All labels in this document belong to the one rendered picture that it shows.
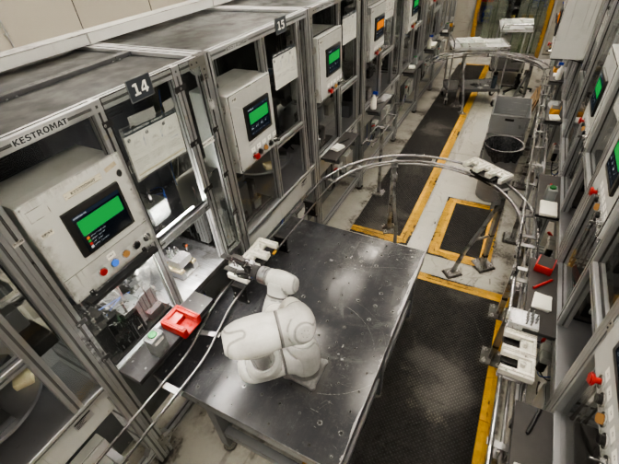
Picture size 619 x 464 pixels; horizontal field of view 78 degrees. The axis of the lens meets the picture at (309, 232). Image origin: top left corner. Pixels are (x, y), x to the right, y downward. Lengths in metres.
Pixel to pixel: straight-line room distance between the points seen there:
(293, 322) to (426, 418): 1.65
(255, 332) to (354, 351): 0.96
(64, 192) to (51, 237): 0.17
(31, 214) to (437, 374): 2.48
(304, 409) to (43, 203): 1.39
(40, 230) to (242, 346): 0.80
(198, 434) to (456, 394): 1.69
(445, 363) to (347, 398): 1.14
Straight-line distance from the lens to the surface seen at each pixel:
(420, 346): 3.03
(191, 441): 2.83
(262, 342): 1.30
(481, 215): 4.30
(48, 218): 1.59
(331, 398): 2.03
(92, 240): 1.68
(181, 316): 2.11
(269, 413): 2.02
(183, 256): 2.32
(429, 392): 2.85
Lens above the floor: 2.48
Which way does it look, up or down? 39 degrees down
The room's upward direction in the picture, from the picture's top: 5 degrees counter-clockwise
